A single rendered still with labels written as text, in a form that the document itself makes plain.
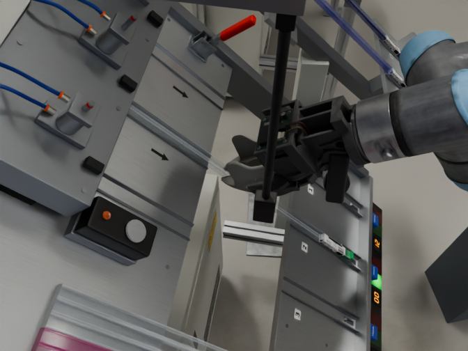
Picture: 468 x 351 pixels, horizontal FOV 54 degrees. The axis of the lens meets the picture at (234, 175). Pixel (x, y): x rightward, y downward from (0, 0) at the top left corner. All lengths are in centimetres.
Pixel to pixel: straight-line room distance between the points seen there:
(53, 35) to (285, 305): 47
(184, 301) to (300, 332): 30
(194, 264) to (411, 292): 93
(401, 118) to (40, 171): 35
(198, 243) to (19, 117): 60
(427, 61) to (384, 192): 123
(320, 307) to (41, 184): 48
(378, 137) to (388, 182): 137
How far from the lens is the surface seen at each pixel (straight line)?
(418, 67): 66
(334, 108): 52
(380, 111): 51
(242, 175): 61
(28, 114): 46
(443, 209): 189
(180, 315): 93
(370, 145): 52
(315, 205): 81
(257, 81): 78
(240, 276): 161
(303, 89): 107
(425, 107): 50
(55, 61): 49
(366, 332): 82
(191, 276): 95
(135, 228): 48
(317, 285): 76
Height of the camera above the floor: 151
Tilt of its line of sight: 57 degrees down
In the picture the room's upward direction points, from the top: straight up
